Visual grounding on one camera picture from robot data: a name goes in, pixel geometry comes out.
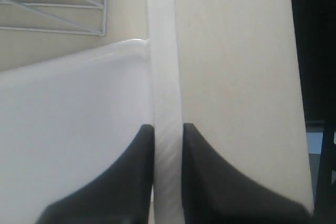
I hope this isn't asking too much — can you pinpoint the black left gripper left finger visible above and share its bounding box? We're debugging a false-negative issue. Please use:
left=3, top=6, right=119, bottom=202
left=37, top=124, right=155, bottom=223

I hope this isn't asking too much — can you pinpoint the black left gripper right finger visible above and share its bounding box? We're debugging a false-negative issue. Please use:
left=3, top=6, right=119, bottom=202
left=181, top=123, right=313, bottom=223

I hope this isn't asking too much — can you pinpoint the white plastic tray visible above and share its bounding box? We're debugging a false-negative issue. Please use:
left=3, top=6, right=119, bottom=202
left=1, top=39, right=154, bottom=223

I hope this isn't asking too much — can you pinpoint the white wire book rack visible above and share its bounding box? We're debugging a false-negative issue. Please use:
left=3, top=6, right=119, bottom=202
left=1, top=0, right=108, bottom=36

